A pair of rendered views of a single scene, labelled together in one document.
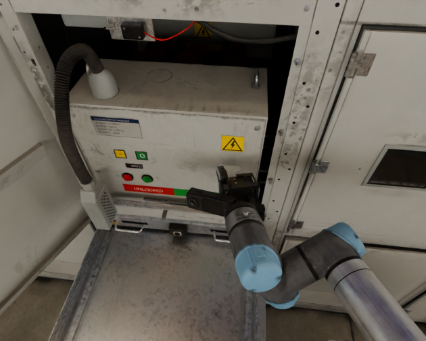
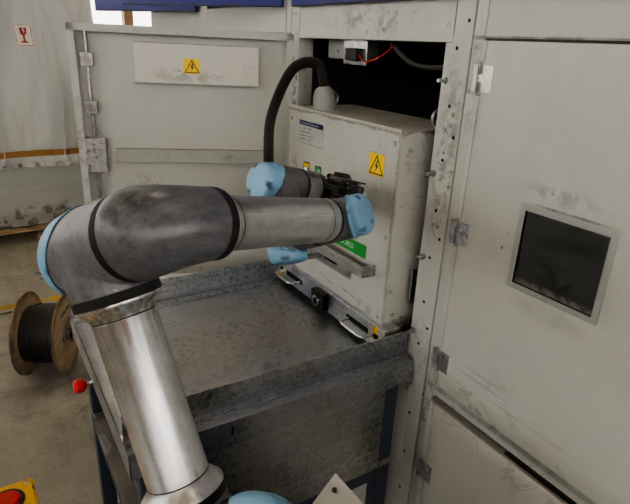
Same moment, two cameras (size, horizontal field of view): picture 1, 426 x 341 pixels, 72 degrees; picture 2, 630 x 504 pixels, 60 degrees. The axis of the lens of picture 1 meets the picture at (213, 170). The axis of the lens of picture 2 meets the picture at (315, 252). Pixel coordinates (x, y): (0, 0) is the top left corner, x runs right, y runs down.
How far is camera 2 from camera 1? 101 cm
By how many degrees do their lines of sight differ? 49
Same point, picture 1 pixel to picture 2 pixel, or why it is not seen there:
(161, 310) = (234, 334)
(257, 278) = (254, 175)
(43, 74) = (297, 89)
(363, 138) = (498, 187)
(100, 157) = not seen: hidden behind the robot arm
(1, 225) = not seen: hidden behind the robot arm
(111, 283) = (228, 301)
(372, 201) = (526, 331)
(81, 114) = (296, 117)
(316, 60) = (457, 78)
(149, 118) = (329, 125)
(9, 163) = (240, 149)
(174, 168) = not seen: hidden behind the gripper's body
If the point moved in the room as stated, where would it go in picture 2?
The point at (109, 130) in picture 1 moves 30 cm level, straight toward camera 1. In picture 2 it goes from (306, 136) to (244, 152)
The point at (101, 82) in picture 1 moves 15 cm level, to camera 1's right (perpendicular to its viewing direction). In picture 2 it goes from (319, 92) to (357, 98)
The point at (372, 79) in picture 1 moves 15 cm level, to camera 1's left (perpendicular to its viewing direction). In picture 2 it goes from (495, 97) to (431, 89)
